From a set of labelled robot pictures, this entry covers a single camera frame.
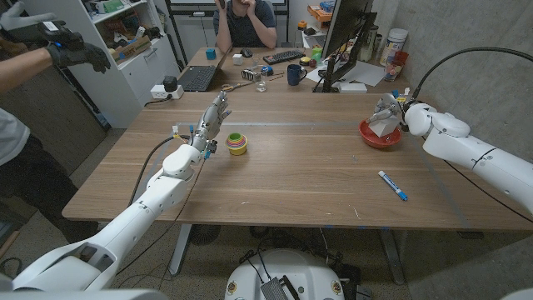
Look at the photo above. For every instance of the standing person's right gloved hand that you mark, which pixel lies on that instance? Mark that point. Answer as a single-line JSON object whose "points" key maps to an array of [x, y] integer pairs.
{"points": [[71, 52]]}

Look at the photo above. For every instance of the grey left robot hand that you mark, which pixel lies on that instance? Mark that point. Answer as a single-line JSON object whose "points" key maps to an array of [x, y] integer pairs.
{"points": [[210, 124]]}

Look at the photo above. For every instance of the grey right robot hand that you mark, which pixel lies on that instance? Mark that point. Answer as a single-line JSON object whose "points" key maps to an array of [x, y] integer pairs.
{"points": [[389, 104]]}

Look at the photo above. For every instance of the standing person's left gloved hand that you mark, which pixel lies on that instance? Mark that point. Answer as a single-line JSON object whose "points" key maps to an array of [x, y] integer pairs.
{"points": [[18, 18]]}

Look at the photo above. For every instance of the large white cube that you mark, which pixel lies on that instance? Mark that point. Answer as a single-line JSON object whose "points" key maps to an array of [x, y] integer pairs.
{"points": [[385, 127]]}

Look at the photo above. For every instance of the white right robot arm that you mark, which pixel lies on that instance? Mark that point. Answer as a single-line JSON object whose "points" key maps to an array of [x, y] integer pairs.
{"points": [[458, 141]]}

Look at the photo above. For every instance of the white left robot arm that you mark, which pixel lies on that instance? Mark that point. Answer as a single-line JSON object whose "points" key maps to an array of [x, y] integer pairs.
{"points": [[137, 216]]}

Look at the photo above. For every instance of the standing person's right forearm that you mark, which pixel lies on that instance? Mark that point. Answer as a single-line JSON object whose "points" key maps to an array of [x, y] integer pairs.
{"points": [[23, 71]]}

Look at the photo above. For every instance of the red bowl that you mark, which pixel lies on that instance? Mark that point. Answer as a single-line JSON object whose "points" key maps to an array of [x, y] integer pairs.
{"points": [[375, 141]]}

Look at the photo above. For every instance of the small blue cube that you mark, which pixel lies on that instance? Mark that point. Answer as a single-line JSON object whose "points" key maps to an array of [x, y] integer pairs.
{"points": [[210, 54]]}

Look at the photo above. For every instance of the small white cube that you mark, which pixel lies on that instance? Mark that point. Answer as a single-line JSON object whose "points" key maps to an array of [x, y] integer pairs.
{"points": [[237, 59]]}

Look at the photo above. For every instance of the blue marker pen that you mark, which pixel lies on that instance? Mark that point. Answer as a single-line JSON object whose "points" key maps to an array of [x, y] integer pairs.
{"points": [[392, 186]]}

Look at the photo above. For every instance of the stacked colourful cups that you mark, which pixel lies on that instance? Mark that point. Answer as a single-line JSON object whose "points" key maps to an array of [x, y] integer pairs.
{"points": [[236, 146]]}

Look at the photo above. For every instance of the red snack can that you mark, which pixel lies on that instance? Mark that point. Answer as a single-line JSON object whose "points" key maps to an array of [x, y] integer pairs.
{"points": [[393, 68]]}

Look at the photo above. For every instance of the white paper sheet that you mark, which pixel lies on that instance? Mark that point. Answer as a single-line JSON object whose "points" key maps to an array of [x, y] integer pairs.
{"points": [[366, 73]]}

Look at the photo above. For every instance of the flat white box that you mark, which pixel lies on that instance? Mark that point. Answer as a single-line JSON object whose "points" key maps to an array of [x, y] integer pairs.
{"points": [[353, 87]]}

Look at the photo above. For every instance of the black laptop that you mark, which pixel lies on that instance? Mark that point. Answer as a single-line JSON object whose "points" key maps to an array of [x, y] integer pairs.
{"points": [[197, 78]]}

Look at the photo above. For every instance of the black power adapter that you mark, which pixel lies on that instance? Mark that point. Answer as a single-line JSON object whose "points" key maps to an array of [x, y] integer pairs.
{"points": [[170, 83]]}

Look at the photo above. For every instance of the cardboard box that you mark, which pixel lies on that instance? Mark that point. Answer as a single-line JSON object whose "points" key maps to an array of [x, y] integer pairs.
{"points": [[131, 50]]}

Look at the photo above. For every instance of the white canister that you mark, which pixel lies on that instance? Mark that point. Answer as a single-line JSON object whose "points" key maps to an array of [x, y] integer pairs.
{"points": [[393, 43]]}

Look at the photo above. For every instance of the white power strip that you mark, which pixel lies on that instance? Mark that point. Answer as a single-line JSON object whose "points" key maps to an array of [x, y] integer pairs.
{"points": [[158, 92]]}

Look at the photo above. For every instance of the metal clip bundle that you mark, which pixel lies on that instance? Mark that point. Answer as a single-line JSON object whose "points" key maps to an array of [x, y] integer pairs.
{"points": [[250, 75]]}

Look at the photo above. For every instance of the clear drinking glass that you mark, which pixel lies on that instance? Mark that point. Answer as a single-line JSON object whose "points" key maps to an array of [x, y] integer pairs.
{"points": [[261, 85]]}

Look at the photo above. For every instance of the white shelf cabinet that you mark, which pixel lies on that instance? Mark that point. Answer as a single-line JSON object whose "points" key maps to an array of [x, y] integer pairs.
{"points": [[125, 91]]}

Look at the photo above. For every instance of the dark wood cabinet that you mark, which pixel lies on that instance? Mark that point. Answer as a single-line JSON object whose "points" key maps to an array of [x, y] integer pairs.
{"points": [[50, 121]]}

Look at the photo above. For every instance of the black computer mouse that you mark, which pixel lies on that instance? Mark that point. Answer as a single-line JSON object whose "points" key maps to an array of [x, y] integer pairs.
{"points": [[246, 53]]}

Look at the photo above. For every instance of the green cup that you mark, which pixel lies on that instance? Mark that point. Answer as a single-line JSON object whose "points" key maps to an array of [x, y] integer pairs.
{"points": [[317, 54]]}

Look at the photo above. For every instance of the black monitor with stand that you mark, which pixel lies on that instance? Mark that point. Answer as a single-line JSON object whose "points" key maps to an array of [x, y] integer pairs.
{"points": [[345, 25]]}

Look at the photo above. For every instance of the dark blue mug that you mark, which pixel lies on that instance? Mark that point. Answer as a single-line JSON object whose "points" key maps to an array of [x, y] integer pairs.
{"points": [[295, 75]]}

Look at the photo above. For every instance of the black keyboard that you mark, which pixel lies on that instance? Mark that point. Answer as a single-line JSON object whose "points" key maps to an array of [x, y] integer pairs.
{"points": [[283, 56]]}

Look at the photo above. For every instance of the seated person dark shirt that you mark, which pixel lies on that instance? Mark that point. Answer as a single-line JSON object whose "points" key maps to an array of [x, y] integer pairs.
{"points": [[250, 29]]}

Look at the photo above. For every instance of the black round fan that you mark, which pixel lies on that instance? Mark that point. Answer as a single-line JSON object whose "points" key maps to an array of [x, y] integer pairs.
{"points": [[204, 234]]}

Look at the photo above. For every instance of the orange box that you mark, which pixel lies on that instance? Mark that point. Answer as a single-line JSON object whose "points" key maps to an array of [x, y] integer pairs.
{"points": [[318, 13]]}

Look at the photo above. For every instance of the grey table leg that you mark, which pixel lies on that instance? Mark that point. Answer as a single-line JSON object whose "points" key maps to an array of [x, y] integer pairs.
{"points": [[391, 258], [181, 250]]}

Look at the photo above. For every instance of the standing person black trousers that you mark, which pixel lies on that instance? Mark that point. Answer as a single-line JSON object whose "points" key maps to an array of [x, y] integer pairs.
{"points": [[25, 179]]}

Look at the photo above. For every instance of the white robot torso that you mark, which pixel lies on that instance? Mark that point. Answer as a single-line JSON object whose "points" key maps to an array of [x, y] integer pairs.
{"points": [[291, 266]]}

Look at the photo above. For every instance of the black electronics box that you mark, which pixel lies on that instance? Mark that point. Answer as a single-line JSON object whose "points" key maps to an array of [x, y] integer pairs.
{"points": [[275, 289]]}

